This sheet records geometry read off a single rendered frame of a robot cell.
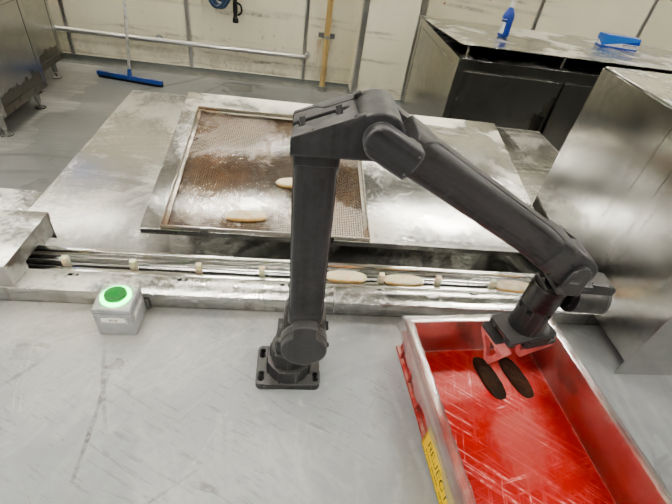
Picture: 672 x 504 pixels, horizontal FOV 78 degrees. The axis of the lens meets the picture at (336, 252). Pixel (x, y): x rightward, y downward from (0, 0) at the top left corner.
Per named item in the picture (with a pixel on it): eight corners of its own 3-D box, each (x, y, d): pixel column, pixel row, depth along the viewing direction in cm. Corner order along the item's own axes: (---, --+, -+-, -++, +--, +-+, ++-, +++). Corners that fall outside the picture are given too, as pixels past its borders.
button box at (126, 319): (100, 346, 83) (85, 309, 76) (113, 316, 89) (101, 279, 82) (142, 347, 84) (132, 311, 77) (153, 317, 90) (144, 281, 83)
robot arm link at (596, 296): (549, 231, 66) (574, 268, 60) (615, 237, 68) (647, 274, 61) (517, 284, 74) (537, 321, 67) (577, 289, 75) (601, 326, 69)
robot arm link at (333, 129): (287, 76, 50) (281, 109, 42) (398, 86, 51) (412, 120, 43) (283, 319, 79) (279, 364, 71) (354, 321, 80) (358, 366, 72)
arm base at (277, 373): (254, 388, 77) (319, 390, 78) (254, 363, 72) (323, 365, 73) (258, 350, 83) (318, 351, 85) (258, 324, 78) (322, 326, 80)
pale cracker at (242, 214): (225, 221, 101) (224, 218, 100) (226, 210, 104) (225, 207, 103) (266, 222, 103) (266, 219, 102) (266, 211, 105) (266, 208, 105)
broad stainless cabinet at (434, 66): (414, 204, 284) (462, 44, 218) (391, 136, 363) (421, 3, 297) (666, 224, 308) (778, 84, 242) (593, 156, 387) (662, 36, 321)
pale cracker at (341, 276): (325, 282, 96) (325, 278, 95) (324, 270, 99) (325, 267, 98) (367, 284, 97) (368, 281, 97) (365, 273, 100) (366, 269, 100)
